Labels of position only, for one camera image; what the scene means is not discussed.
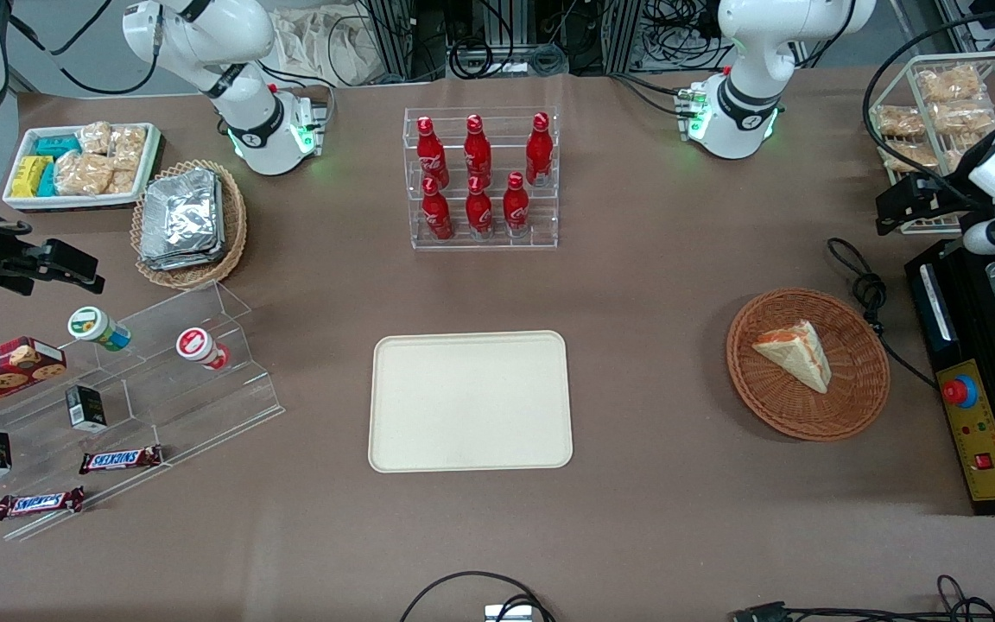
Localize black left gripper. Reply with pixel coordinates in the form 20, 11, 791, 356
876, 173, 986, 236

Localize triangle sandwich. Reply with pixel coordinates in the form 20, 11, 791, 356
752, 320, 833, 395

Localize white snack tray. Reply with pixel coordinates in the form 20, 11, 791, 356
2, 122, 162, 213

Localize oval brown wicker basket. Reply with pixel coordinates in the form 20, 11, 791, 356
130, 160, 248, 290

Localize round brown wicker basket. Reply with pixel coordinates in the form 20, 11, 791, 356
726, 288, 891, 442

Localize cream rectangular tray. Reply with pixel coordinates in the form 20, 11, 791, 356
368, 330, 574, 473

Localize bagged brown snack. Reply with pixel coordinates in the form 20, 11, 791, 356
882, 140, 939, 173
876, 105, 927, 139
916, 65, 985, 105
929, 99, 995, 137
938, 131, 995, 178

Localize green lid yoghurt cup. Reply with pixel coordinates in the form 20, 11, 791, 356
67, 307, 132, 352

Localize yellow snack packet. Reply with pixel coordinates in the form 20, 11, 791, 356
10, 155, 54, 199

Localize black machine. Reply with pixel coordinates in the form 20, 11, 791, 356
905, 238, 995, 517

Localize silver foil pack stack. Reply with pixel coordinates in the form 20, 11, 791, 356
139, 168, 226, 271

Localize red lid yoghurt cup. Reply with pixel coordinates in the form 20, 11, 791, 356
176, 327, 231, 371

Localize clear acrylic stepped display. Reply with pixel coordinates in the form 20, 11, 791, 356
0, 281, 285, 543

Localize red emergency stop button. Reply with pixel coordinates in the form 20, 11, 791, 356
942, 374, 979, 409

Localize brown Snickers bar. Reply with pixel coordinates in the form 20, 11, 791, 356
0, 486, 86, 521
79, 445, 164, 475

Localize yellow control panel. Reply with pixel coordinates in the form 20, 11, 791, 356
935, 359, 995, 502

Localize beige cloth bag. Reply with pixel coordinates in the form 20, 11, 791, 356
269, 7, 377, 87

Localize clear acrylic bottle rack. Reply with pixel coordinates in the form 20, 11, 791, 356
402, 105, 561, 251

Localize red cola bottle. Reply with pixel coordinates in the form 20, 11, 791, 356
525, 112, 554, 187
503, 172, 531, 236
464, 114, 493, 184
466, 175, 494, 238
421, 177, 454, 241
415, 116, 450, 187

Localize black knotted table cable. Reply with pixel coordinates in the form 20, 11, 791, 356
826, 238, 939, 390

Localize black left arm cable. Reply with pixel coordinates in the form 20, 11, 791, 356
862, 3, 995, 213

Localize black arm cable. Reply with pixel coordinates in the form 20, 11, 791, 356
862, 3, 995, 213
7, 0, 163, 97

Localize white wire rack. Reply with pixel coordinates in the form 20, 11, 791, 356
869, 50, 995, 237

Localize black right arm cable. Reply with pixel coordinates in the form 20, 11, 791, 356
7, 0, 163, 97

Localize coiled black background cables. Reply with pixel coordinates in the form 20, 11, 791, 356
448, 0, 572, 80

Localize black cable with connector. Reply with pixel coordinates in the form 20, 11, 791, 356
731, 574, 995, 622

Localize black looped cable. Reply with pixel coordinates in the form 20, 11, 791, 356
400, 570, 555, 622

